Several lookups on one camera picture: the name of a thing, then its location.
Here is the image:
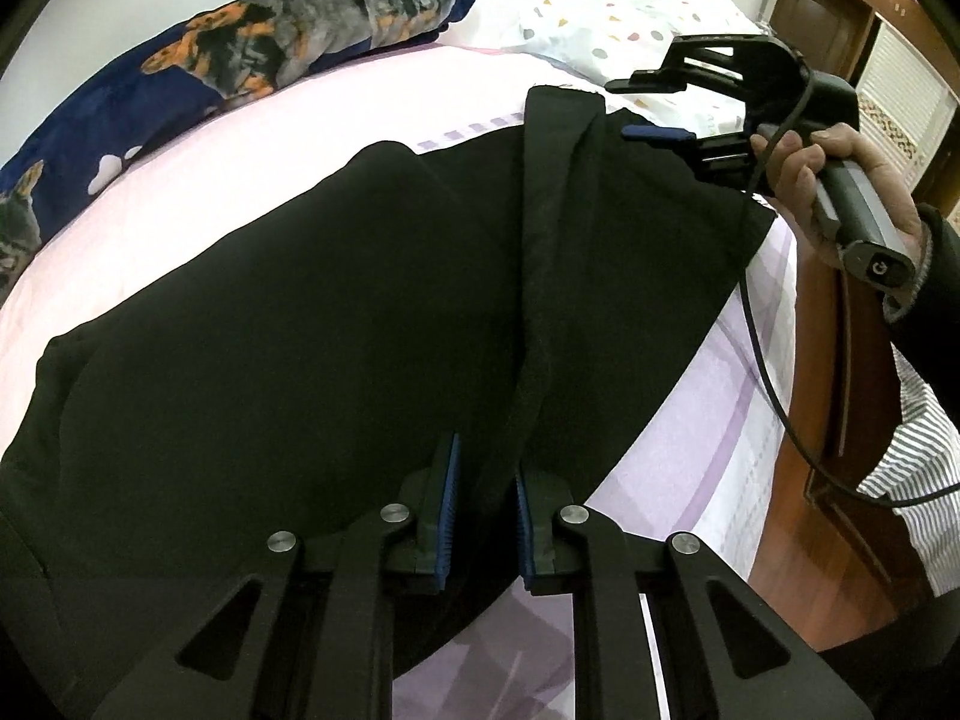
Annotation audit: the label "white dotted pillow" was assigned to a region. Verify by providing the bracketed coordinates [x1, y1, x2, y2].
[499, 0, 767, 145]

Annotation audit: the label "wooden bed frame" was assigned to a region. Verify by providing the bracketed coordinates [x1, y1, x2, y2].
[746, 199, 938, 652]

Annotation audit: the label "person's right hand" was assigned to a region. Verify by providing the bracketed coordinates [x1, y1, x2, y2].
[748, 123, 929, 272]

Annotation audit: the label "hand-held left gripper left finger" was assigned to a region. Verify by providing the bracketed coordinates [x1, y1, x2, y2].
[90, 431, 461, 720]

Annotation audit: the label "brown wooden door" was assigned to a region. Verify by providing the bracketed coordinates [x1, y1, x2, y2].
[763, 0, 880, 85]

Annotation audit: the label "black cable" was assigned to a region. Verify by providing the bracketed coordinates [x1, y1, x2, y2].
[738, 67, 960, 508]

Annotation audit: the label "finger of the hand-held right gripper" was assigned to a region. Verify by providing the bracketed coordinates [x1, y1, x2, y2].
[620, 124, 752, 182]
[604, 66, 743, 95]

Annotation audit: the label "striped shirt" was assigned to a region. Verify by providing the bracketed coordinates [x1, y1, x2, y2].
[859, 345, 960, 595]

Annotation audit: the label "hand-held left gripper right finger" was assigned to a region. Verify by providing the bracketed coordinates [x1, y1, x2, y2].
[515, 465, 878, 720]

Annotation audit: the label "person's right forearm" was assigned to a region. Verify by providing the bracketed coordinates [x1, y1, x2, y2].
[885, 202, 960, 365]

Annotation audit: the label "white lattice panel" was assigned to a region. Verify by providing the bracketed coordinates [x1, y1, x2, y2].
[855, 15, 960, 197]

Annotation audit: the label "black pants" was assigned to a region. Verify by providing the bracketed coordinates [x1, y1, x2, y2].
[0, 85, 778, 720]

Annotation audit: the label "blue cat-print pillow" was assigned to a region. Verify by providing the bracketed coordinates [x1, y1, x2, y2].
[0, 0, 479, 301]

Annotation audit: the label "pink purple plaid bed sheet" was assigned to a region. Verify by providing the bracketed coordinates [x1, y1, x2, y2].
[0, 41, 797, 720]

